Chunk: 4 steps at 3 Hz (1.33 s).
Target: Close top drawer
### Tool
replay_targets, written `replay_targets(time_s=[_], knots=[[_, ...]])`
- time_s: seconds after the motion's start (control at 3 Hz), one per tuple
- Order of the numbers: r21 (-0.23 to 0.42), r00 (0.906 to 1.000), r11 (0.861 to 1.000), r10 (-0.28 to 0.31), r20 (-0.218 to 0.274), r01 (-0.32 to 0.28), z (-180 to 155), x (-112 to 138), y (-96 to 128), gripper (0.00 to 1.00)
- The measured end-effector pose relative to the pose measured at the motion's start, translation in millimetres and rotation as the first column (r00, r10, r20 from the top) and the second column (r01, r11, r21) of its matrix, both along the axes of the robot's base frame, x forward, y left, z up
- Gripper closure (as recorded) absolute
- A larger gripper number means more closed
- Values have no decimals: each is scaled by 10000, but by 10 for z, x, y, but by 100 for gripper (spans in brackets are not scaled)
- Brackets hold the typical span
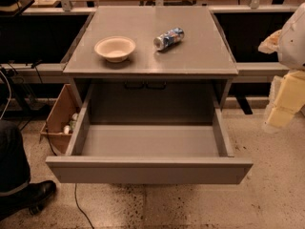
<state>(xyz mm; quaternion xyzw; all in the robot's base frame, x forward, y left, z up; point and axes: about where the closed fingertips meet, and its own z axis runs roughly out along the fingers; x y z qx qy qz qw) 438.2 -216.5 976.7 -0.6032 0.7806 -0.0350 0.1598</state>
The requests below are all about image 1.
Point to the black leather shoe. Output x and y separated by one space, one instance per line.
33 197

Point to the white paper bowl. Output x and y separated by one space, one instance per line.
115 49

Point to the dark trouser leg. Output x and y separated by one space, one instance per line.
15 172

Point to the grey top drawer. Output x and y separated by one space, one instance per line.
174 135

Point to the trash in cardboard box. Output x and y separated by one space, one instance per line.
68 129

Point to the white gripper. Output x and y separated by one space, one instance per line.
293 45

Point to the crushed blue soda can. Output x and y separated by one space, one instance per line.
168 39

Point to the grey drawer cabinet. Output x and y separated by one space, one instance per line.
202 56

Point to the brown cardboard box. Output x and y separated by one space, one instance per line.
61 114

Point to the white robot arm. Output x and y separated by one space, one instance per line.
288 43

